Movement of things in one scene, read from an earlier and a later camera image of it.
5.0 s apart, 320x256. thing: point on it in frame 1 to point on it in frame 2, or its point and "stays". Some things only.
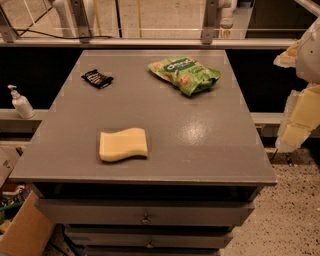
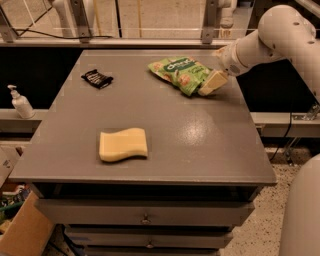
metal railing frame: [80, 34] stays
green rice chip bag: [186, 73] stays
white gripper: [310, 55] to [228, 60]
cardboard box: [28, 233] stays
